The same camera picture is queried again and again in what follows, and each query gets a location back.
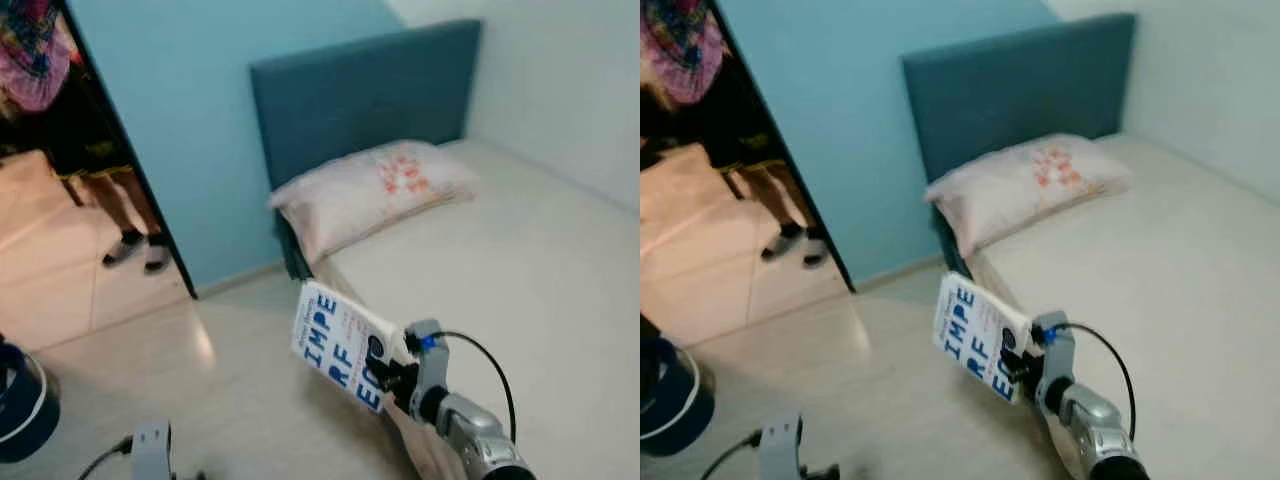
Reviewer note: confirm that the dark blue bin white rim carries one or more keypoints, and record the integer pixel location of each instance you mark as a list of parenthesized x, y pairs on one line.
[(25, 410), (675, 400)]

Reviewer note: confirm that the pink pillow with orange print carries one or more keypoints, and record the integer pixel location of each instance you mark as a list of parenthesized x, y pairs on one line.
[(1000, 190), (350, 195)]

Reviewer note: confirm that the person in pink patterned top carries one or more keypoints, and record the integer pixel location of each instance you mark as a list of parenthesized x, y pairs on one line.
[(60, 130), (710, 120)]

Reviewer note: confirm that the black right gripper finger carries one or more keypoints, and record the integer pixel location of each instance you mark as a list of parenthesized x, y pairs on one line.
[(1010, 352), (380, 362)]

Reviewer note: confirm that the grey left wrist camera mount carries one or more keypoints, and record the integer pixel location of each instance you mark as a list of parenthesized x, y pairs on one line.
[(780, 445), (150, 450)]

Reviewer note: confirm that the teal upholstered headboard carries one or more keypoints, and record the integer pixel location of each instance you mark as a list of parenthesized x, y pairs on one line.
[(1000, 90), (350, 100)]

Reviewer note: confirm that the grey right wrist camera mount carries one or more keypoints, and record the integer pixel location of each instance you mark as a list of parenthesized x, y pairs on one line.
[(1055, 355), (430, 365)]

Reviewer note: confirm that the black door frame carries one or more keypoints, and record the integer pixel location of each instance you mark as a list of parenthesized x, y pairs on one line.
[(130, 160), (790, 160)]

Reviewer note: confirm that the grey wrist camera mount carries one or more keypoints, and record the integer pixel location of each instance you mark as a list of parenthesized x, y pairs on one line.
[(430, 365), (150, 450), (1055, 355), (780, 445)]

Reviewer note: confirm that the white book with blue letters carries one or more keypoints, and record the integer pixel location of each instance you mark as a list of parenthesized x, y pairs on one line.
[(335, 335), (970, 325)]

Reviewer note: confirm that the cream sheeted bed mattress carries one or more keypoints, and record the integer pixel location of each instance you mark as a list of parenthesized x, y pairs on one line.
[(1170, 270), (520, 280)]

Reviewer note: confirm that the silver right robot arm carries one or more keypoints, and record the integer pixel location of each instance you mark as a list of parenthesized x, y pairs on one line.
[(475, 445), (1095, 440)]

